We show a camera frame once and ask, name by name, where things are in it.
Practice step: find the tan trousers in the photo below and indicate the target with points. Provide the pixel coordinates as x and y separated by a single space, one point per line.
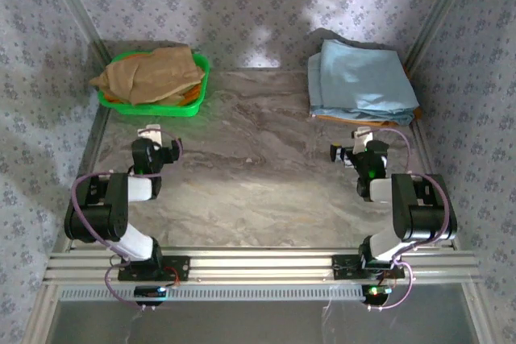
161 74

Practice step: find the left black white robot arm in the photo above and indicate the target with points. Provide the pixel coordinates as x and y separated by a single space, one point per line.
96 217

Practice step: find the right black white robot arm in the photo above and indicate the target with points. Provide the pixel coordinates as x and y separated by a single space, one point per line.
423 215

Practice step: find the orange crumpled trousers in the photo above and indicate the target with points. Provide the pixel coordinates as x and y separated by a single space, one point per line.
192 92

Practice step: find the light blue folded trousers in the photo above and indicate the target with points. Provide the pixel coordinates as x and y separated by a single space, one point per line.
363 78

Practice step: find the green plastic basket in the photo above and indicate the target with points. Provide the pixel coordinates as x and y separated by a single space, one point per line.
161 110

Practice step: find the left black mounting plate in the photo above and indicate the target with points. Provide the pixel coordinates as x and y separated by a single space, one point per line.
177 267

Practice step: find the black mounting plate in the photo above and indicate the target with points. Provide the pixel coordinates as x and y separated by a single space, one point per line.
177 267
342 267

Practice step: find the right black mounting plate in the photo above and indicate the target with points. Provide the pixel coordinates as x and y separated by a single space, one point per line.
342 267

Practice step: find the black controller box blue light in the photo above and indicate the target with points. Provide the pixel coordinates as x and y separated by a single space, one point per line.
147 291

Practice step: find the black controller board green light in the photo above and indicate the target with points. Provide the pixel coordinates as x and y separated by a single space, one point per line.
377 297

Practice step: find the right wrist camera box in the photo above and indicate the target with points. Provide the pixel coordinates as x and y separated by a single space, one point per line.
361 140

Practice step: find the aluminium table side rail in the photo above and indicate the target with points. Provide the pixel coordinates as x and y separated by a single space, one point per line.
94 134
427 150

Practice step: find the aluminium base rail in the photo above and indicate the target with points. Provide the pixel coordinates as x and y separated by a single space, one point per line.
258 263

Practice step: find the aluminium upright frame post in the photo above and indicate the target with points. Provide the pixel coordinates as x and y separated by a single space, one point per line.
443 13
76 13

